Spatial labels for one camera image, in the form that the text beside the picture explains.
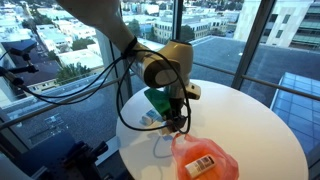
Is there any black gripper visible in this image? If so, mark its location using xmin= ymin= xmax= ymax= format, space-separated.
xmin=167 ymin=97 xmax=188 ymax=134

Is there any white blue Mentos gum bottle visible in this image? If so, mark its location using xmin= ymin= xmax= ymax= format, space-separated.
xmin=141 ymin=109 xmax=164 ymax=126

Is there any red plastic bag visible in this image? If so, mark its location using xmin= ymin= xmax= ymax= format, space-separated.
xmin=170 ymin=132 xmax=240 ymax=180

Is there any dark window mullion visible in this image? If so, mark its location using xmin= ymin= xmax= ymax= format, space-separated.
xmin=230 ymin=0 xmax=278 ymax=90
xmin=171 ymin=0 xmax=185 ymax=43

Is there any dark equipment with clamps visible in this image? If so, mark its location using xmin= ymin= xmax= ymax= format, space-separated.
xmin=18 ymin=132 xmax=111 ymax=180

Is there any grey metal railing bar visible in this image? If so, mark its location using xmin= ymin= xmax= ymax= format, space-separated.
xmin=191 ymin=61 xmax=320 ymax=102
xmin=0 ymin=76 xmax=126 ymax=131

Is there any black cable strap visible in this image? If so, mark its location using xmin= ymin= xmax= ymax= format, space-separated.
xmin=121 ymin=35 xmax=139 ymax=59

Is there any grey window frame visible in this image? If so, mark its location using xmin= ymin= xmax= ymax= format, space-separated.
xmin=94 ymin=31 xmax=134 ymax=104

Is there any black cable to camera stand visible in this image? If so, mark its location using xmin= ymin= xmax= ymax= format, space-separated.
xmin=11 ymin=49 xmax=129 ymax=106

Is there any black camera on stand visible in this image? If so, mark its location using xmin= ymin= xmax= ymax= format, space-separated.
xmin=0 ymin=39 xmax=40 ymax=88

